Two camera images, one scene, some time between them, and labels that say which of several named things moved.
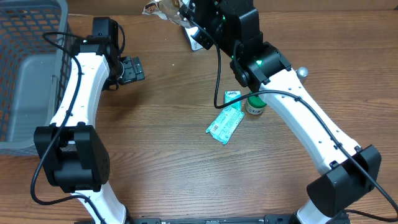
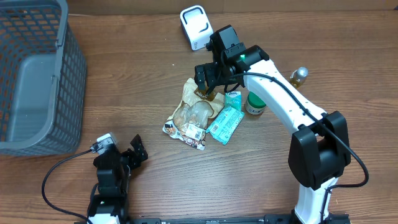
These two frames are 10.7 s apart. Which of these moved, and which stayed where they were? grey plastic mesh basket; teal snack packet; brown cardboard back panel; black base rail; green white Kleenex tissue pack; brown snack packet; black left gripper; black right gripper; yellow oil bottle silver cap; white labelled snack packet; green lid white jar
Moved: white labelled snack packet; black right gripper; brown snack packet; black left gripper
Stayed: brown cardboard back panel; teal snack packet; green lid white jar; black base rail; green white Kleenex tissue pack; yellow oil bottle silver cap; grey plastic mesh basket
